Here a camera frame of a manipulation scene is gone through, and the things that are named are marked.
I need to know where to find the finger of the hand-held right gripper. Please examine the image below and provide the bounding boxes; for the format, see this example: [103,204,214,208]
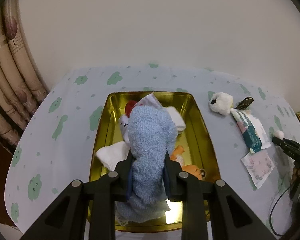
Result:
[272,136,300,161]

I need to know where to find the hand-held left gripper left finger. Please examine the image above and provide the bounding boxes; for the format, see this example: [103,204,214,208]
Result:
[20,152,134,240]

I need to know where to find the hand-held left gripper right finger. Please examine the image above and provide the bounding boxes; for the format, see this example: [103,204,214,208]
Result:
[164,150,277,240]

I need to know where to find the orange plush toy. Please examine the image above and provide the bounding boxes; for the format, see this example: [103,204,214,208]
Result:
[169,146,206,180]

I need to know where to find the white knitted glove red cuff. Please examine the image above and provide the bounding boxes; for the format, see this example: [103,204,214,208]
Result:
[95,141,131,172]

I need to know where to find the teal and white wipes packet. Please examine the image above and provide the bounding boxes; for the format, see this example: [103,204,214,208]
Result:
[230,109,272,153]

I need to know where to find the blue terry towel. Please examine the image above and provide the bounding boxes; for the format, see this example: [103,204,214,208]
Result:
[115,105,178,227]

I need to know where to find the red tin box gold inside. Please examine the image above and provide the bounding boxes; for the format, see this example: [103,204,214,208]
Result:
[86,91,220,233]

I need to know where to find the red and white plush doll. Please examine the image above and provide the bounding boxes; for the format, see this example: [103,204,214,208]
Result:
[119,100,138,140]

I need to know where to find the white socks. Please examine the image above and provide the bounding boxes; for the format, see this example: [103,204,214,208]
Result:
[165,106,186,133]

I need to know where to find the white fluffy cloth roll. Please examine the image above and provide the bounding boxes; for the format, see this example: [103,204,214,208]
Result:
[208,92,233,116]

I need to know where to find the flat white printed packet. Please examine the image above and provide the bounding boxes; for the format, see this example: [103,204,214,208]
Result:
[241,148,275,190]

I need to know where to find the dark crumpled wrapper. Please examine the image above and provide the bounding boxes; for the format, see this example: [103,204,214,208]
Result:
[236,97,255,110]

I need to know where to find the light blue tree-print tablecloth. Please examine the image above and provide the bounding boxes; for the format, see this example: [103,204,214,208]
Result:
[4,64,300,240]

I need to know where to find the beige printed curtain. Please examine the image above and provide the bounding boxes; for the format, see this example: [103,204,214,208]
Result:
[0,0,50,153]

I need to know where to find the black cable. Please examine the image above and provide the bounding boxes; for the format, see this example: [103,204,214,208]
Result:
[269,184,297,236]

